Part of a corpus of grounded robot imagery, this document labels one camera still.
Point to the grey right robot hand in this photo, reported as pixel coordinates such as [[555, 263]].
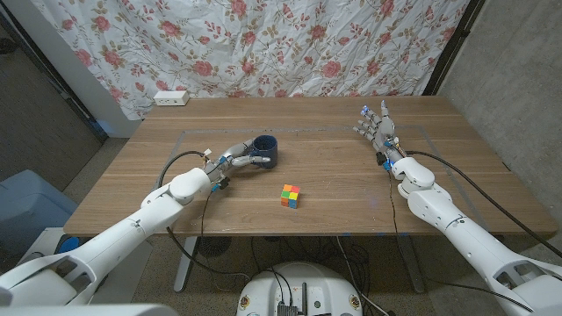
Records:
[[385, 131]]

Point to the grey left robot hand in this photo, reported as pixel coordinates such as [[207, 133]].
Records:
[[228, 157]]

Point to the dark blue mug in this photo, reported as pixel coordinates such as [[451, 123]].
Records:
[[271, 153]]

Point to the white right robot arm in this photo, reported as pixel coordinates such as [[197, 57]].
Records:
[[465, 237]]

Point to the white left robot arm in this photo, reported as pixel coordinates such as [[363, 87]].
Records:
[[123, 232]]

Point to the multicoloured rubiks cube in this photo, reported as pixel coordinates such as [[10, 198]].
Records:
[[290, 196]]

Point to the white power strip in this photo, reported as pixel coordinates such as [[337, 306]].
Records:
[[171, 98]]

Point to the black round floor fan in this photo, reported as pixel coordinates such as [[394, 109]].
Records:
[[213, 246]]

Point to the black backdrop stand pole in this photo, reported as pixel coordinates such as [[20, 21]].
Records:
[[452, 48]]

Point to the white table leg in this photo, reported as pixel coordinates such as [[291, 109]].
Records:
[[184, 263]]

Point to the floral backdrop cloth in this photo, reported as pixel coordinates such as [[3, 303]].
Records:
[[263, 44]]

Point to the grey table leg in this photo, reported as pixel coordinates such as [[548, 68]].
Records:
[[412, 263]]

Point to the white robot torso base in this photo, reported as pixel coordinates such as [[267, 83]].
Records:
[[307, 285]]

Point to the blue plastic bin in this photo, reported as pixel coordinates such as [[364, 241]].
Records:
[[30, 206]]

